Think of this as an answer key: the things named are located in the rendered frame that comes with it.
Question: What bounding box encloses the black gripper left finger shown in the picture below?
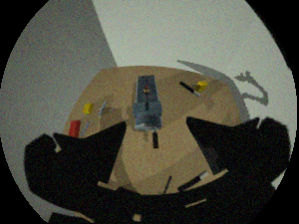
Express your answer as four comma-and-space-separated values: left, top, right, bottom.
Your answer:
53, 122, 127, 184

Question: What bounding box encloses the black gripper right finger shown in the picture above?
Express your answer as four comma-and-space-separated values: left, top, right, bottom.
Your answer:
185, 116, 261, 176

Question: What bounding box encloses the red rectangular block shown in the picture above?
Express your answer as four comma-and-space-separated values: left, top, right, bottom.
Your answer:
68, 119, 81, 138

